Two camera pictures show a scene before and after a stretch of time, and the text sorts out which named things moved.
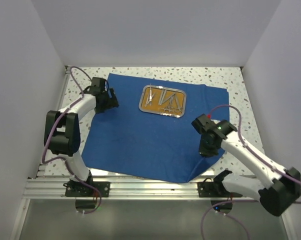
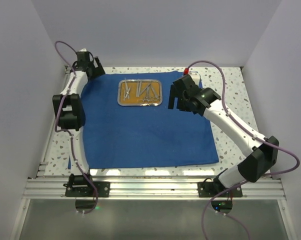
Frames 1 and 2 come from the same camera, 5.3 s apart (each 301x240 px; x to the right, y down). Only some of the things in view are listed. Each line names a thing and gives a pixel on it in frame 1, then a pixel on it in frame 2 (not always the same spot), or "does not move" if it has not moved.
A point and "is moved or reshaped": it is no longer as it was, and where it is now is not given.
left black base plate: [77, 189] does not move
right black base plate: [214, 189] does not move
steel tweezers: [150, 97] → [126, 89]
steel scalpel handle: [162, 96] → [138, 88]
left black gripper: [112, 101] → [98, 71]
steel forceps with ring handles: [173, 105] is moved or reshaped
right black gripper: [205, 152] → [174, 94]
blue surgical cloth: [151, 133] is moved or reshaped
